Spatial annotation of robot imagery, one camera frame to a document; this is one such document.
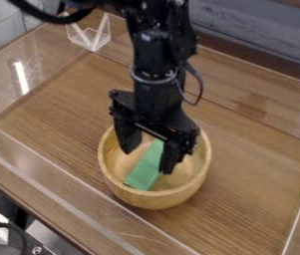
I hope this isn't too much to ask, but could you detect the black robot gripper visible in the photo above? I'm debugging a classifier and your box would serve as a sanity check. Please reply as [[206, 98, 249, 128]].
[[110, 71, 199, 174]]

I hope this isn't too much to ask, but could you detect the green rectangular block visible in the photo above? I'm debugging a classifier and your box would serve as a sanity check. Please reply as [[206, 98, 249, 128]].
[[123, 139, 162, 191]]

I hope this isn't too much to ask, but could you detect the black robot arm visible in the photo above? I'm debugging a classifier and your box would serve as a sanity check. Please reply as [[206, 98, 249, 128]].
[[62, 0, 199, 174]]

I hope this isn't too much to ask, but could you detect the brown wooden bowl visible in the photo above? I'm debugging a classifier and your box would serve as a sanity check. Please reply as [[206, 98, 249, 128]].
[[98, 127, 211, 210]]

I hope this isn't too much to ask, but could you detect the clear acrylic tray wall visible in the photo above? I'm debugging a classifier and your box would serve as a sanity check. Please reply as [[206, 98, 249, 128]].
[[0, 129, 193, 255]]

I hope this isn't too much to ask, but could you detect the clear acrylic corner bracket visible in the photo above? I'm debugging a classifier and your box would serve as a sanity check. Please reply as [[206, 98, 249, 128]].
[[66, 13, 111, 53]]

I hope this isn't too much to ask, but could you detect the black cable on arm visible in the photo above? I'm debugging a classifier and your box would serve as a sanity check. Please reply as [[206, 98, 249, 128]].
[[7, 0, 96, 25]]

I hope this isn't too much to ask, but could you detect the black cable lower left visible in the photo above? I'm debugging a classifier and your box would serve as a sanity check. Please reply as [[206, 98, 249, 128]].
[[0, 223, 27, 255]]

